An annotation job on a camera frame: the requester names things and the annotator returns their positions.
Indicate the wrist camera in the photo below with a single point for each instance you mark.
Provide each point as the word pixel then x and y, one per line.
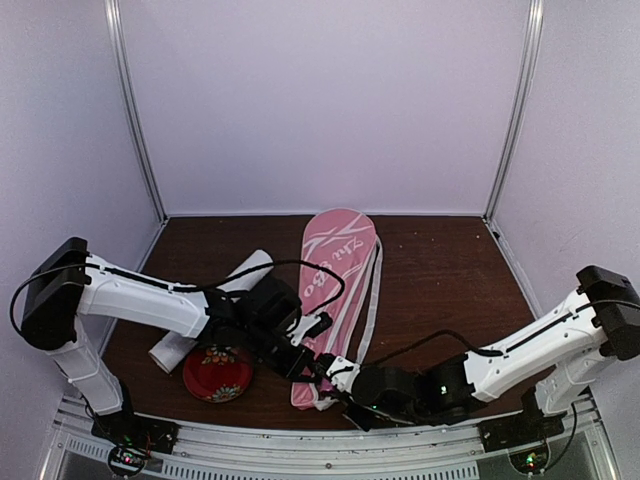
pixel 313 326
pixel 337 372

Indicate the pink racket bag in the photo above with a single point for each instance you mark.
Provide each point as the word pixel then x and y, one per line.
pixel 344 241

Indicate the right aluminium frame post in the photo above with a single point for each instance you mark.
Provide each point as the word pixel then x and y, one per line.
pixel 529 59

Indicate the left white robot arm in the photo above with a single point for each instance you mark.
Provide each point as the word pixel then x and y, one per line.
pixel 250 308

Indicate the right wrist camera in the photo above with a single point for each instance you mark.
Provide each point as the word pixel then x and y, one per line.
pixel 337 372

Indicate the red floral plate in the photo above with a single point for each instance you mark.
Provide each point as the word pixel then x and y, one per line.
pixel 217 374

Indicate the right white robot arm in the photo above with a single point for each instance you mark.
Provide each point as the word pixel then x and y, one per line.
pixel 596 326

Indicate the aluminium frame post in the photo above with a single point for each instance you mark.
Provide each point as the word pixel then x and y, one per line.
pixel 529 59
pixel 132 115

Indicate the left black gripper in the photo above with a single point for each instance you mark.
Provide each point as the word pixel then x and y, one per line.
pixel 294 368

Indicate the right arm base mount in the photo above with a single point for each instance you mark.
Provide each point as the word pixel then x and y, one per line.
pixel 525 435

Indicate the front aluminium rail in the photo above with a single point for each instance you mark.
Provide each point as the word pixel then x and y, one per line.
pixel 205 451

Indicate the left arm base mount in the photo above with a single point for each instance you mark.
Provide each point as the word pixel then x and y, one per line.
pixel 134 437

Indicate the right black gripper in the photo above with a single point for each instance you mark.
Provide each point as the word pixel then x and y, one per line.
pixel 363 422

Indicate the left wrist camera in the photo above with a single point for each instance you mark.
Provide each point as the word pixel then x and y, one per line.
pixel 313 326

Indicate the left aluminium frame post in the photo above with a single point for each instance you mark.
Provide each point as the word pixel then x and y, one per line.
pixel 132 115

